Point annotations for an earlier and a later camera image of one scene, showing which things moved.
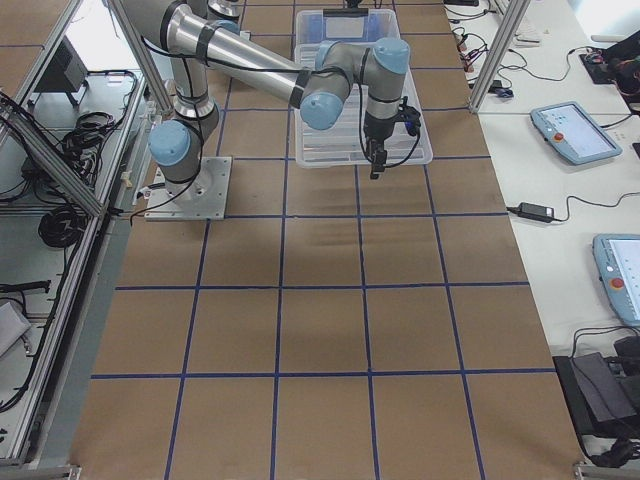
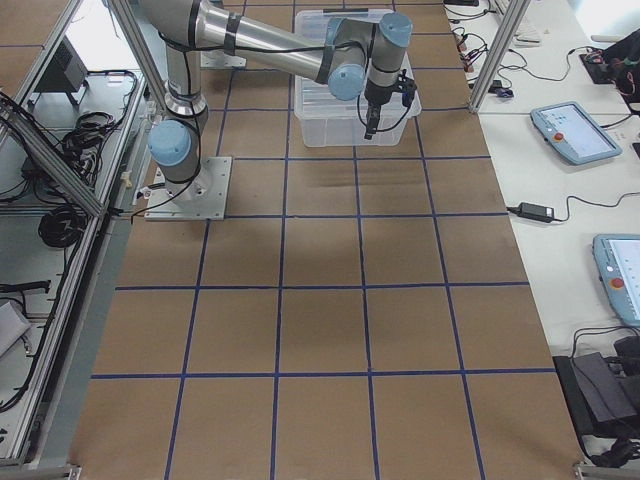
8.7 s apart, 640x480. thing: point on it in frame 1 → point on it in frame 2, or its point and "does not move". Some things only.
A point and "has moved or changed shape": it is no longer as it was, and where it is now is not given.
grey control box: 66,71 does not move
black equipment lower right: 603,398 does not move
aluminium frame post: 515,17 does not move
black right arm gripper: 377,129 → 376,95
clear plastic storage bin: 343,145 has moved or changed shape
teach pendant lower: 617,257 does not move
